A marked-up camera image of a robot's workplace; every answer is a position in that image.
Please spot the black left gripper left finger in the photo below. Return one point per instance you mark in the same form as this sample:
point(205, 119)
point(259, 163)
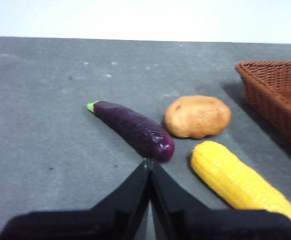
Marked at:
point(105, 222)

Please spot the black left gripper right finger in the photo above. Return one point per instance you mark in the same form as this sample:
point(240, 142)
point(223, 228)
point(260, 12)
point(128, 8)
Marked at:
point(198, 225)

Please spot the yellow corn cob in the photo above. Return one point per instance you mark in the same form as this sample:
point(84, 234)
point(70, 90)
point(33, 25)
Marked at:
point(235, 180)

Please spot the purple eggplant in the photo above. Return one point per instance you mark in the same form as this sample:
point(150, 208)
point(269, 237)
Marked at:
point(135, 127)

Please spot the brown potato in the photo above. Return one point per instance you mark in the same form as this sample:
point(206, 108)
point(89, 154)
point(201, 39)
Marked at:
point(198, 116)

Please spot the brown woven wicker basket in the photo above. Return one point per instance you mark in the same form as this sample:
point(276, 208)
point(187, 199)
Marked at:
point(273, 92)

